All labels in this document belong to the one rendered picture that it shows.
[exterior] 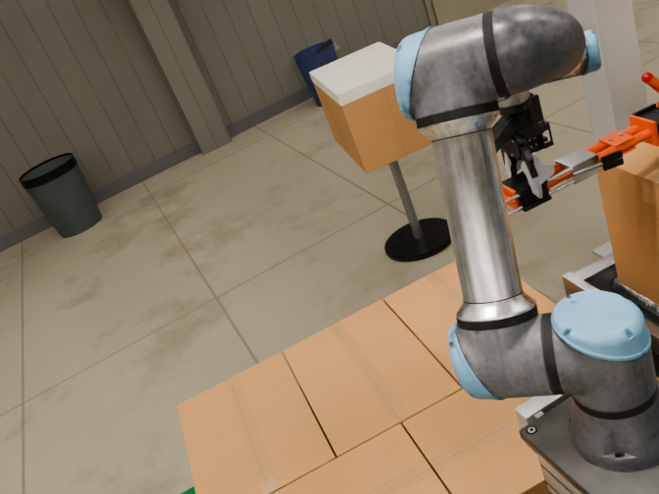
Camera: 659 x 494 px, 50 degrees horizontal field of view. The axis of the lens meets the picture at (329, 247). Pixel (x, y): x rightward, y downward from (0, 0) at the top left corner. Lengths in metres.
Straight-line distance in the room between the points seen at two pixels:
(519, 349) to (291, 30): 6.23
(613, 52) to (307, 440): 1.79
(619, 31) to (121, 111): 4.84
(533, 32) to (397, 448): 1.27
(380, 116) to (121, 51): 3.85
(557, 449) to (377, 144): 2.33
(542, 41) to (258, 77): 6.12
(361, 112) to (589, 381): 2.38
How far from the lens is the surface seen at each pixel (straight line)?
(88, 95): 6.74
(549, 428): 1.19
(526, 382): 1.03
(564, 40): 1.00
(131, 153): 6.86
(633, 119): 1.76
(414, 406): 2.05
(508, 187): 1.59
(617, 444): 1.10
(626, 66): 2.95
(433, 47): 0.98
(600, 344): 0.98
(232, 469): 2.14
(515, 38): 0.96
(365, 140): 3.28
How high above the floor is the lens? 1.89
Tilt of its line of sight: 27 degrees down
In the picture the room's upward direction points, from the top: 23 degrees counter-clockwise
